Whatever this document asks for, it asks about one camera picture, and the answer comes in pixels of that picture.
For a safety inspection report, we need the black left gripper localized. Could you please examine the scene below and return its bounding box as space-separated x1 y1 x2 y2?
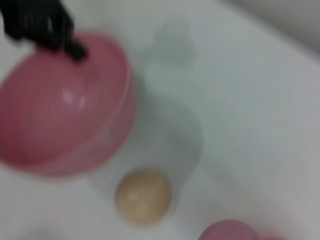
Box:
0 0 88 62

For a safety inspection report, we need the pink plastic bowl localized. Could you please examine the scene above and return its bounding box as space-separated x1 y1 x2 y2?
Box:
0 33 138 177

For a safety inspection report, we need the pink peach toy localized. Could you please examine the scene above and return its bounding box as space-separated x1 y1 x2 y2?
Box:
198 219 263 240

